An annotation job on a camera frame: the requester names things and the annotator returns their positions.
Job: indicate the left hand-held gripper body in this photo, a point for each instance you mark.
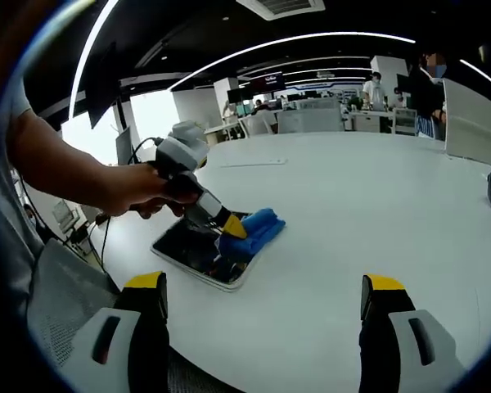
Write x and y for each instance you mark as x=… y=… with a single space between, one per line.
x=184 y=149

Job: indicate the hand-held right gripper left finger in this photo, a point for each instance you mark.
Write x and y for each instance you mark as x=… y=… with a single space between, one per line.
x=106 y=368

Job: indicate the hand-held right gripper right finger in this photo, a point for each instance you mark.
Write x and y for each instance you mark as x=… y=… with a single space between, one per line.
x=397 y=360

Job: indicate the black tablet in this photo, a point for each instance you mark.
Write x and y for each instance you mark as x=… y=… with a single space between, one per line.
x=184 y=247

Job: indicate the blue cleaning cloth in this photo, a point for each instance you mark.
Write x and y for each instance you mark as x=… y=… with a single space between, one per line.
x=266 y=229

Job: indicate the person's left hand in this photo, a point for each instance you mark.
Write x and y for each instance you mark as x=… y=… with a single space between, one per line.
x=135 y=188

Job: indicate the grey computer monitor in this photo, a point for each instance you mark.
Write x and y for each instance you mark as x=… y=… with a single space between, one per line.
x=124 y=145

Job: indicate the white flat strip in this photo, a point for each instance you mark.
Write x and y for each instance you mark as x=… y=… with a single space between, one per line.
x=255 y=163

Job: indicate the white office chair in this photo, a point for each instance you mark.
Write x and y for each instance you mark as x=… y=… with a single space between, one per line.
x=258 y=123

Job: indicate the grey mesh office chair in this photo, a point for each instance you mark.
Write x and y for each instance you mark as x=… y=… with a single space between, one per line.
x=65 y=294

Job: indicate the hanging black screen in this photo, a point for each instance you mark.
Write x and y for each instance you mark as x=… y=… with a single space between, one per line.
x=102 y=88

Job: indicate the grey office partition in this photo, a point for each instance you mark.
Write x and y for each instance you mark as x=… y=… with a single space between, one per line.
x=311 y=120

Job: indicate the person's grey shirt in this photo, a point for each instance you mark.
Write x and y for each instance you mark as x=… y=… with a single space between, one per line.
x=12 y=245

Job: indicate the long curved ceiling light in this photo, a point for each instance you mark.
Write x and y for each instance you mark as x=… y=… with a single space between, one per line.
x=294 y=39

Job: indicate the ceiling air vent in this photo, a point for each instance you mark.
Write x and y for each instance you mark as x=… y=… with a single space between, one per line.
x=280 y=7

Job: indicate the grey desk divider panel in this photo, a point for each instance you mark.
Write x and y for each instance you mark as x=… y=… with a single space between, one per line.
x=474 y=123

